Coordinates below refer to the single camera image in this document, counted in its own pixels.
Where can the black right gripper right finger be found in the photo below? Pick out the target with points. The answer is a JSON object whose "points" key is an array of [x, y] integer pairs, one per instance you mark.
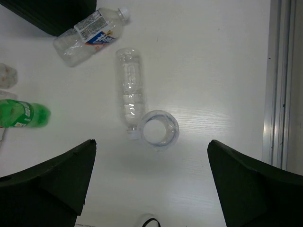
{"points": [[253, 193]]}

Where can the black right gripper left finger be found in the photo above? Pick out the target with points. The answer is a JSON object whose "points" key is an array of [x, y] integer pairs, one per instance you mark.
{"points": [[50, 194]]}

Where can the green plastic bottle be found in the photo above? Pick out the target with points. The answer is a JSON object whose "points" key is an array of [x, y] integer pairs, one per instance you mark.
{"points": [[18, 114]]}

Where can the small clear red-cap bottle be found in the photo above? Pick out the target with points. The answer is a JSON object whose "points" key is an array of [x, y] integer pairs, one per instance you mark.
{"points": [[8, 76]]}

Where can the clear bottle blue white label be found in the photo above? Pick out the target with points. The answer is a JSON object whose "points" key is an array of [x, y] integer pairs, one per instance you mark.
{"points": [[90, 35]]}

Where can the clear unlabelled plastic bottle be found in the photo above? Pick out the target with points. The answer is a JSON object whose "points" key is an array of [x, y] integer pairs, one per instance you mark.
{"points": [[129, 75]]}

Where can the black ribbed waste bin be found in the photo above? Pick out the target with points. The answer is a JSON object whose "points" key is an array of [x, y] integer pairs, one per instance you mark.
{"points": [[52, 16]]}

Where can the aluminium table edge rail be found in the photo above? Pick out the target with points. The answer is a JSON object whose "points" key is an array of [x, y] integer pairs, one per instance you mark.
{"points": [[283, 122]]}

